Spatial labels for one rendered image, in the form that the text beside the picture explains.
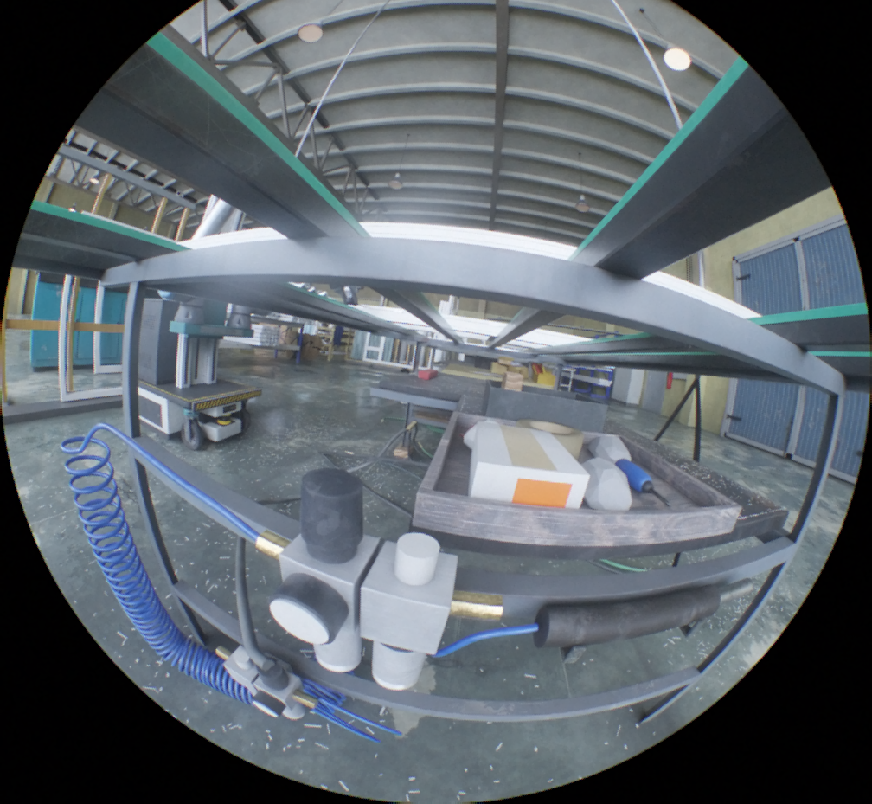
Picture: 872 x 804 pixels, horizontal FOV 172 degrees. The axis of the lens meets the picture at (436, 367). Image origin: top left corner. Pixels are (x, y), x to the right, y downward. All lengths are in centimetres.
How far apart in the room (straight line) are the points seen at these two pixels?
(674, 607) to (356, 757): 63
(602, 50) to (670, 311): 862
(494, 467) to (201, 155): 30
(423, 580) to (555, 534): 15
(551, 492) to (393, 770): 66
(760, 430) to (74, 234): 713
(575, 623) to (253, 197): 37
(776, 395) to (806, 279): 216
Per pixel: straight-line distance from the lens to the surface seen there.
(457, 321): 144
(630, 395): 1026
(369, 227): 48
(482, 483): 27
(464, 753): 78
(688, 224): 15
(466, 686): 84
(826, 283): 648
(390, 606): 18
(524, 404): 66
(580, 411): 70
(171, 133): 15
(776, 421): 658
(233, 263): 30
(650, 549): 39
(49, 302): 433
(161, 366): 207
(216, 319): 209
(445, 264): 20
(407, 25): 873
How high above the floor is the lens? 75
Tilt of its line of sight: 3 degrees down
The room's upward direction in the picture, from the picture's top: 9 degrees clockwise
